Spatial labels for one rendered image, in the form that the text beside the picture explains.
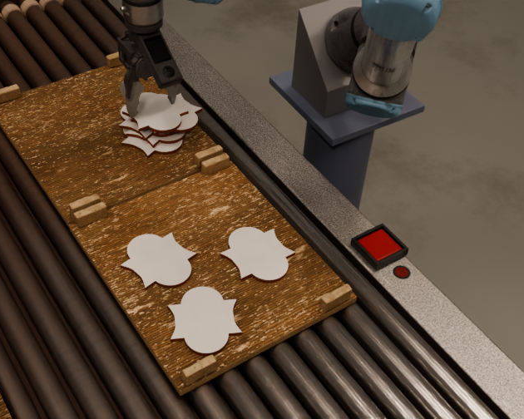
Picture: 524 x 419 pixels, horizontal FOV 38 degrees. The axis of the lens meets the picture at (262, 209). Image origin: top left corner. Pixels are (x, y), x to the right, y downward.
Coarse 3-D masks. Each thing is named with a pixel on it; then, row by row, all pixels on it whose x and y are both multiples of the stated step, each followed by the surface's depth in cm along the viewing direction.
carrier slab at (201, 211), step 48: (192, 192) 148; (240, 192) 149; (96, 240) 138; (192, 240) 140; (288, 240) 141; (144, 288) 131; (240, 288) 132; (288, 288) 133; (336, 288) 133; (144, 336) 125; (240, 336) 125; (288, 336) 127; (192, 384) 119
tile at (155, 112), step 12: (144, 96) 160; (156, 96) 160; (144, 108) 157; (156, 108) 158; (168, 108) 158; (180, 108) 158; (144, 120) 155; (156, 120) 155; (168, 120) 155; (180, 120) 155; (168, 132) 154
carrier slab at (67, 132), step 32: (32, 96) 166; (64, 96) 167; (96, 96) 168; (32, 128) 159; (64, 128) 160; (96, 128) 160; (32, 160) 152; (64, 160) 153; (96, 160) 153; (128, 160) 154; (160, 160) 154; (192, 160) 155; (64, 192) 146; (96, 192) 147; (128, 192) 147
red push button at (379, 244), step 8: (376, 232) 144; (384, 232) 144; (360, 240) 143; (368, 240) 143; (376, 240) 143; (384, 240) 143; (392, 240) 143; (368, 248) 141; (376, 248) 142; (384, 248) 142; (392, 248) 142; (400, 248) 142; (376, 256) 140; (384, 256) 140
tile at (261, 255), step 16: (240, 240) 139; (256, 240) 139; (272, 240) 139; (224, 256) 137; (240, 256) 136; (256, 256) 137; (272, 256) 137; (288, 256) 137; (240, 272) 134; (256, 272) 134; (272, 272) 134
